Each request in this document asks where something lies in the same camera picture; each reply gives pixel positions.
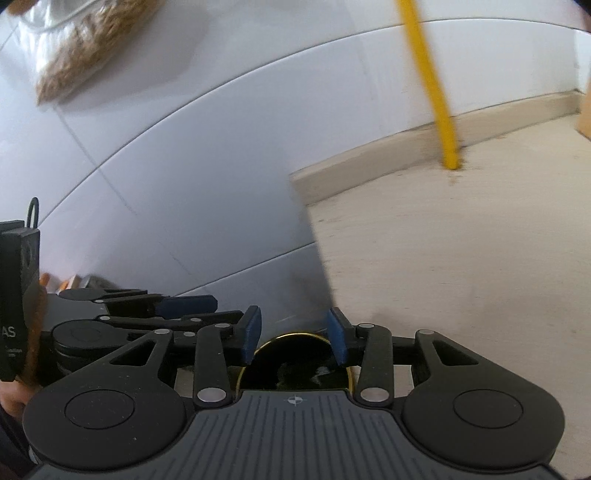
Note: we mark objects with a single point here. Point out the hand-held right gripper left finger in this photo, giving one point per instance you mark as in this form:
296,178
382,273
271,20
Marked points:
251,332

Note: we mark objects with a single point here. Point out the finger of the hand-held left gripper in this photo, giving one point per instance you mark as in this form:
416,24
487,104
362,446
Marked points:
189,305
212,319

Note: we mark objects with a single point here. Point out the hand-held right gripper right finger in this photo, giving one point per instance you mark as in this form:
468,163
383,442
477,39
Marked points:
339,334

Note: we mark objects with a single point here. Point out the black lined waste bin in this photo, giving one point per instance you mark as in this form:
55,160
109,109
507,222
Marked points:
295,369

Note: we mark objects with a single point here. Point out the person's left hand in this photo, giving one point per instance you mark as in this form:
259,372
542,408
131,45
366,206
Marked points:
14,397

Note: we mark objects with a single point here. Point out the clear bag of brown grain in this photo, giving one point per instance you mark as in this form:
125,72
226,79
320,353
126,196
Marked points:
83,55

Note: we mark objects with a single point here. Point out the yellow pipe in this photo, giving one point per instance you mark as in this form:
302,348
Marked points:
431,92

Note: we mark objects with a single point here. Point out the wooden knife block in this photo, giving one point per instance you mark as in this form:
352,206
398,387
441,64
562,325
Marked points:
587,110

